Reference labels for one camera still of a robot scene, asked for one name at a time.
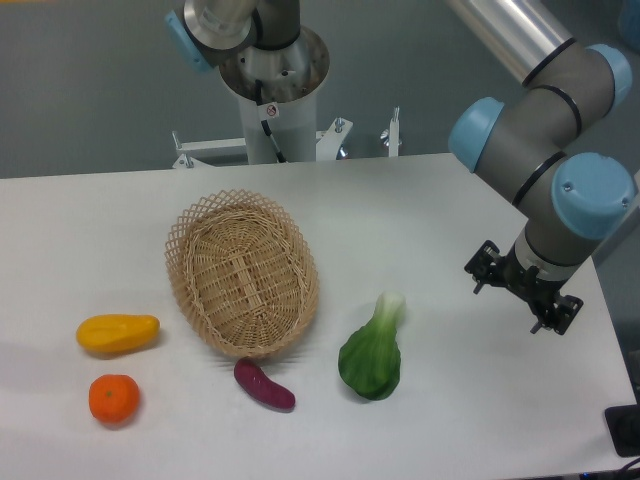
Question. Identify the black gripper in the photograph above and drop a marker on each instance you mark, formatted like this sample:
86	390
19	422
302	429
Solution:
553	311

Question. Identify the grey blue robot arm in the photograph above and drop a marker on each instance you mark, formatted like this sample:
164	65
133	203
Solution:
275	66

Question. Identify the green bok choy vegetable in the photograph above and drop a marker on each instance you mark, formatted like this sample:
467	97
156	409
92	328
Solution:
369	362

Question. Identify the black device at table edge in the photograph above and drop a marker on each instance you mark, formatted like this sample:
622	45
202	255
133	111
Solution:
623	426

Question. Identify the woven wicker basket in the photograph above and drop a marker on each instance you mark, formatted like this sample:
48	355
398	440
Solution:
242	273

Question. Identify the purple sweet potato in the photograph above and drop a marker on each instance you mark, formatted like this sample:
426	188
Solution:
252	379

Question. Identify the yellow papaya fruit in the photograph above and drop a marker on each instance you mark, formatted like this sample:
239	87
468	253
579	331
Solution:
117	333

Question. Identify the orange mandarin fruit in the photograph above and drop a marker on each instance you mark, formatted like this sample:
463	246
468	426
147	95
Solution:
113	399

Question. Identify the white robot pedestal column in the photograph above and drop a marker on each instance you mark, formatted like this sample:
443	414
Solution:
292	125

